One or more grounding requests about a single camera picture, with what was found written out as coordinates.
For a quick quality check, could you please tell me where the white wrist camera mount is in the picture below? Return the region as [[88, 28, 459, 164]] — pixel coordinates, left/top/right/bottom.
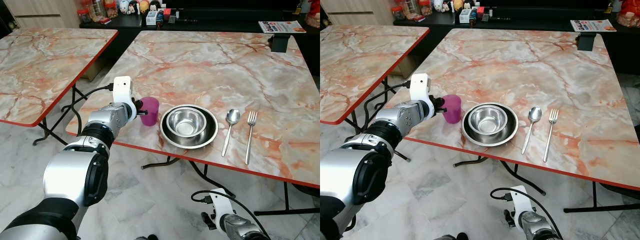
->
[[509, 185, 535, 229], [209, 188, 236, 232], [112, 76, 136, 119], [410, 73, 434, 118]]

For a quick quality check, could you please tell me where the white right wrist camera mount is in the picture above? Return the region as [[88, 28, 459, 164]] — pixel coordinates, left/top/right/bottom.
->
[[209, 188, 236, 232], [509, 185, 535, 229]]

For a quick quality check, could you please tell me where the purple plastic cup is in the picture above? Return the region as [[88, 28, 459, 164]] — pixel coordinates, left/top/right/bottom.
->
[[139, 97, 160, 126], [442, 94, 462, 124]]

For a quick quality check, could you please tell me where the light wooden drawer cabinet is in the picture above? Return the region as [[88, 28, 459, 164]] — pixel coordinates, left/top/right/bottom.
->
[[327, 0, 394, 27], [4, 0, 81, 29]]

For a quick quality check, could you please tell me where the stainless steel fork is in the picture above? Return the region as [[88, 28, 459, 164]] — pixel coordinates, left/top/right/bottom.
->
[[543, 109, 559, 163], [244, 110, 258, 166]]

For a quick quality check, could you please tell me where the stainless steel bowl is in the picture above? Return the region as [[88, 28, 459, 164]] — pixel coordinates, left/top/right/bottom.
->
[[468, 105, 509, 136], [165, 107, 207, 138]]

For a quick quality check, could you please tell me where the stainless steel spoon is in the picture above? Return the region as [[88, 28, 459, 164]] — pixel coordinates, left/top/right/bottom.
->
[[521, 106, 543, 155], [221, 108, 241, 158]]

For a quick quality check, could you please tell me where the small black box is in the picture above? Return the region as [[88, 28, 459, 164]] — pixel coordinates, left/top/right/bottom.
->
[[576, 33, 597, 52], [270, 34, 291, 53]]

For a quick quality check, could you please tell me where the stainless steel plate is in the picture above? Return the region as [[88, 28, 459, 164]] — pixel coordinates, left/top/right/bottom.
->
[[159, 104, 219, 149], [461, 102, 519, 147]]

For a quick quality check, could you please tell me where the tall clear snack jar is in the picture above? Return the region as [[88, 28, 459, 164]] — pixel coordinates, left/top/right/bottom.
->
[[403, 0, 420, 20], [89, 0, 106, 22]]

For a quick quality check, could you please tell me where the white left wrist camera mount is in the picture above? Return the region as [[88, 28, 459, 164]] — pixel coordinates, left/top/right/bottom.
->
[[410, 73, 434, 118], [112, 76, 136, 119]]

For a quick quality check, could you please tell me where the printed advertising flyer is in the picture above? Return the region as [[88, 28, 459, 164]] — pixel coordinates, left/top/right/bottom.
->
[[570, 19, 617, 33], [258, 20, 307, 34]]

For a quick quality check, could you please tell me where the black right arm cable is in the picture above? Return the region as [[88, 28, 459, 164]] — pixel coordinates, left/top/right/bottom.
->
[[489, 187, 562, 239], [190, 190, 269, 240]]

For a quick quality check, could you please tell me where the marble top folding table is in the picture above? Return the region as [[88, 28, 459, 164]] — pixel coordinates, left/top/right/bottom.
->
[[65, 30, 321, 217], [395, 28, 640, 214], [320, 25, 430, 162], [0, 27, 119, 147]]

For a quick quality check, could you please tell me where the black sideboard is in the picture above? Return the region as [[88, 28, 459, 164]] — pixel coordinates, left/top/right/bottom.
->
[[392, 6, 640, 76], [80, 7, 321, 76]]

